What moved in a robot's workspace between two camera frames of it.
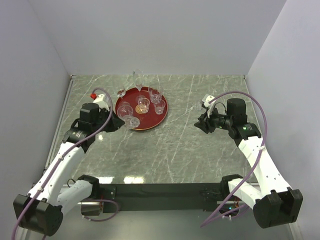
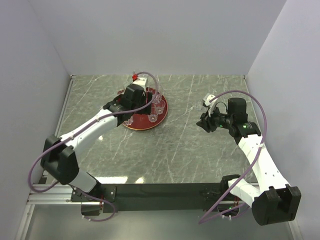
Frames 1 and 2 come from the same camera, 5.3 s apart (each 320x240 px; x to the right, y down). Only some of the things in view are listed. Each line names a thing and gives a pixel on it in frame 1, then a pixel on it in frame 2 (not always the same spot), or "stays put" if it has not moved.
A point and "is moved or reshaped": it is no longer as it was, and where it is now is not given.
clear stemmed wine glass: (121, 93) stays put
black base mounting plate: (161, 197) stays put
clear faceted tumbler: (124, 109) is moved or reshaped
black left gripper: (116, 123) to (149, 95)
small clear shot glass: (131, 122) to (152, 117)
